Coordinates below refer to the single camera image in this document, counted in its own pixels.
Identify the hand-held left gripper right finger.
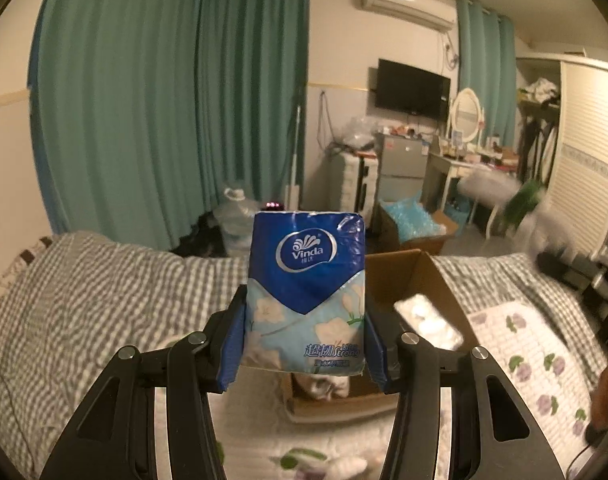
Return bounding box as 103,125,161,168
365,308,570,480

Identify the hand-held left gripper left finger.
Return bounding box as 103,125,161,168
39,284,248,480

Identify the white soft packet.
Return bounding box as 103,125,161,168
394,294,465,352

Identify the green soft packet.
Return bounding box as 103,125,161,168
502,178,543,228

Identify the blue tissue pack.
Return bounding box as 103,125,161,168
244,209,369,377

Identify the white cloth in box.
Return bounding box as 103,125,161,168
294,373,351,402

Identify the white floral quilt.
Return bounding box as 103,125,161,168
204,300,608,480

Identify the white wardrobe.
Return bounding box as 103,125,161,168
515,49,608,263

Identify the clear water jug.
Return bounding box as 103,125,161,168
213,187,263,253

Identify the white fluffy stool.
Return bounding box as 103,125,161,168
458,166,517,238

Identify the cardboard box of blue packets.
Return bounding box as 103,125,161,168
378,199,460,257

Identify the white vanity desk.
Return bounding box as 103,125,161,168
423,147,519,237

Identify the white mop stick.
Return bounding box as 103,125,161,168
287,85,305,212

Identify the oval white mirror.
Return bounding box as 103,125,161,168
449,87,485,144

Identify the grey mini fridge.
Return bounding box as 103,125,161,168
378,133,433,207

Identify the narrow green curtain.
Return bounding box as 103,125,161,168
456,0,517,151

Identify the clear plastic bag pile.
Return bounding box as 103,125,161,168
340,114,381,152

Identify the wide green curtain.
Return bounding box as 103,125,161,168
28,0,311,252

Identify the white air conditioner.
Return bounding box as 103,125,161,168
360,0,457,34

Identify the black wall television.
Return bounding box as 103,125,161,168
374,58,452,124

